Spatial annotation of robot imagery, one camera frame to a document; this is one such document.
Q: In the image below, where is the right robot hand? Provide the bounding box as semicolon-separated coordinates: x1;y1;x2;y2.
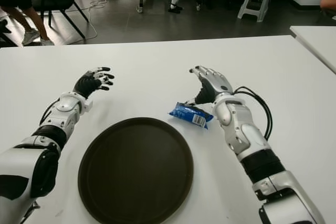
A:
184;65;234;105

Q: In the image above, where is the round dark brown tray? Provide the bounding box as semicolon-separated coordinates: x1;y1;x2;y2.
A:
77;117;194;224

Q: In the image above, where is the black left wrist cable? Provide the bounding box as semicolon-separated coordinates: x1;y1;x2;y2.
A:
38;97;60;126

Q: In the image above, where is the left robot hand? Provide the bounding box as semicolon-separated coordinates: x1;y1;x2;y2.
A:
73;66;116;99

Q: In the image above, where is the neighbouring white table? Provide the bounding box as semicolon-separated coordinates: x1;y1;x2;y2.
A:
289;25;336;74

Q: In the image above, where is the blue Oreo packet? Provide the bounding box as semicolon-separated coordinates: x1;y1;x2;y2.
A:
167;101;215;131

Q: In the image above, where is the white floor cable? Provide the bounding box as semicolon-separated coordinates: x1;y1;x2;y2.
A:
83;0;137;39

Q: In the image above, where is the black chair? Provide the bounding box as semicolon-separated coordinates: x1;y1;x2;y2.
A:
27;0;89;39

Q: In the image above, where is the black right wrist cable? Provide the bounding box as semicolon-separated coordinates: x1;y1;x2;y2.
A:
232;86;272;141

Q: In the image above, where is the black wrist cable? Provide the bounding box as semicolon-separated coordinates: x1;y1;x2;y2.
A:
232;86;272;141
38;97;60;126

